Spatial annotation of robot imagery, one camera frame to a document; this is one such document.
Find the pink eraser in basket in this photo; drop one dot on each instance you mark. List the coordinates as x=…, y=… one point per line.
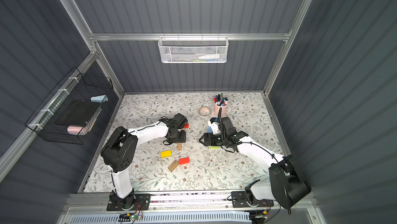
x=74, y=130

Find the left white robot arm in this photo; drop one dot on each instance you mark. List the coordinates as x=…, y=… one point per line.
x=118, y=154

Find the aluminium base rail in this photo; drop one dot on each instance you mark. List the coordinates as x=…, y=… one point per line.
x=174, y=207

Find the black notebook in basket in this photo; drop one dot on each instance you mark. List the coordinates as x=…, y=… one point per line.
x=78, y=113

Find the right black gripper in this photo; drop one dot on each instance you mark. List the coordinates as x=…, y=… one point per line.
x=211, y=140

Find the pink pen cup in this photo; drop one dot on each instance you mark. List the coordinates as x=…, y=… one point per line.
x=222, y=108

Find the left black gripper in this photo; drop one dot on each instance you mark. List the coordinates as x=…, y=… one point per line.
x=180, y=136

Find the white wire mesh basket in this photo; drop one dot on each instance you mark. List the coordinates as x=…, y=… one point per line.
x=187, y=51

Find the black wire wall basket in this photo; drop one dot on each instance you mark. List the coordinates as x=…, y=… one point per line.
x=80, y=87

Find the light blue box in basket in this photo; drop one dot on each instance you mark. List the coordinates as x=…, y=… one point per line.
x=99, y=99

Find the small glass dish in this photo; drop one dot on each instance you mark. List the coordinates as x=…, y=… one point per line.
x=205, y=111

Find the white bottle in basket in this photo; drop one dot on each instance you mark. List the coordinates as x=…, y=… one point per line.
x=209, y=57

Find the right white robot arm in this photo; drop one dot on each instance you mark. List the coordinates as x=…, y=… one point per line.
x=287, y=181

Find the yellow block centre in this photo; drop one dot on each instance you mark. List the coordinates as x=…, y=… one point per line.
x=165, y=154

